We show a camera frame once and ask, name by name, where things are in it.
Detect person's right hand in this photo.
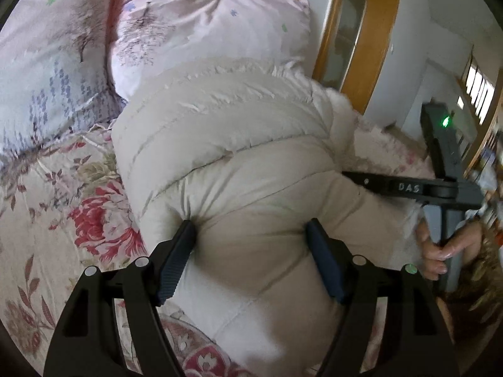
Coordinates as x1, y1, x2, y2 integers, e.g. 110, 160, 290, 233
416, 219, 484, 281

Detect gold shiny jacket sleeve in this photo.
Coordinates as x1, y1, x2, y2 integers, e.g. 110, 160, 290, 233
457, 224, 502, 324

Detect floral bed quilt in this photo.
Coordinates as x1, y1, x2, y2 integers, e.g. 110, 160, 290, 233
1, 119, 433, 376

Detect wooden framed door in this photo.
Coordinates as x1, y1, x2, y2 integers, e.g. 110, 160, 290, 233
306, 0, 400, 114

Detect left lavender print pillow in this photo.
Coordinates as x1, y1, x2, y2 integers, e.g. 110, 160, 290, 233
1, 0, 123, 164

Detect right pink tree-print pillow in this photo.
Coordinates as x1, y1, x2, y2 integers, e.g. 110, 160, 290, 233
109, 0, 310, 100

